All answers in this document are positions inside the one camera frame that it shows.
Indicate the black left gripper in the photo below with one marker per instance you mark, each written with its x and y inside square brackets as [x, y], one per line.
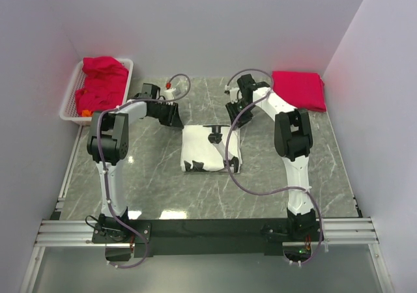
[173, 118]

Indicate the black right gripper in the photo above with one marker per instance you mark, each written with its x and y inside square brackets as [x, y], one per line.
[232, 111]

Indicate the white t shirt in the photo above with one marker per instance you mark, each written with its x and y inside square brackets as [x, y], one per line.
[210, 148]

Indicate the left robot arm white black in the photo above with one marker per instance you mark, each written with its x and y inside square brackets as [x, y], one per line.
[108, 144]

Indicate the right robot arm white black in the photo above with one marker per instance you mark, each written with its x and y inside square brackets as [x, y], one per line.
[293, 141]

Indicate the folded red t shirt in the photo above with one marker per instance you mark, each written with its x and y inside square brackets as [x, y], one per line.
[300, 89]

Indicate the red t shirt in basket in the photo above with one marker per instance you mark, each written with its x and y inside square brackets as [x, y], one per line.
[104, 84]

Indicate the orange cloth in basket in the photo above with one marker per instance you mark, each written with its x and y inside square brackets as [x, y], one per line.
[86, 113]

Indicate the white plastic laundry basket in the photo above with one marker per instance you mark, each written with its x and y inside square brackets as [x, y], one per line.
[68, 107]

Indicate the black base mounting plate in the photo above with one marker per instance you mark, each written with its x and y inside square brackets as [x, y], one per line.
[207, 236]

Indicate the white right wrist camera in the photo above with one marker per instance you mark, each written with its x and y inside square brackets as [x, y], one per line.
[233, 93]

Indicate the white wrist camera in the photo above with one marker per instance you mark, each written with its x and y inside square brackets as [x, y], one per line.
[233, 93]
[170, 92]

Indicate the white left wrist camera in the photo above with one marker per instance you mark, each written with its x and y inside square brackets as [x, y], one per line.
[170, 92]

